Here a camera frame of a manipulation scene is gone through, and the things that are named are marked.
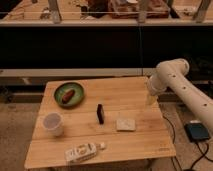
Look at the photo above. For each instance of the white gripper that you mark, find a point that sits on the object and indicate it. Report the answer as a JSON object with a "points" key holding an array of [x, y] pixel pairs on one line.
{"points": [[151, 99]]}

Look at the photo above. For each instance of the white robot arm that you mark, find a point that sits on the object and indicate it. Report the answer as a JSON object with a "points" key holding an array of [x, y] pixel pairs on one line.
{"points": [[172, 74]]}

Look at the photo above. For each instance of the black standing eraser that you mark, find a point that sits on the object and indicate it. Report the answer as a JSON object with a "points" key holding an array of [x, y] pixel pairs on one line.
{"points": [[100, 114]]}

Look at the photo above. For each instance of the white sponge pad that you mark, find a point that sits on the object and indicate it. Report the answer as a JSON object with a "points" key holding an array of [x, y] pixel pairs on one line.
{"points": [[125, 124]]}

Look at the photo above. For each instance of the wooden table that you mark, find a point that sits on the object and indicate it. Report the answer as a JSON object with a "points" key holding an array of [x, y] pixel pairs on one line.
{"points": [[114, 111]]}

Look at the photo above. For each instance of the green plate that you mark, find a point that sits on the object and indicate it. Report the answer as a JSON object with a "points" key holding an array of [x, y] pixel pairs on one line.
{"points": [[62, 89]]}

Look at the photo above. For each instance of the brown sausage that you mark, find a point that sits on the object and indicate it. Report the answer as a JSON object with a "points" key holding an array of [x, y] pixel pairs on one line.
{"points": [[67, 96]]}

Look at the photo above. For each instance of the translucent plastic cup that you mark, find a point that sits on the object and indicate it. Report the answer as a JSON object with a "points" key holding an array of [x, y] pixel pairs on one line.
{"points": [[52, 123]]}

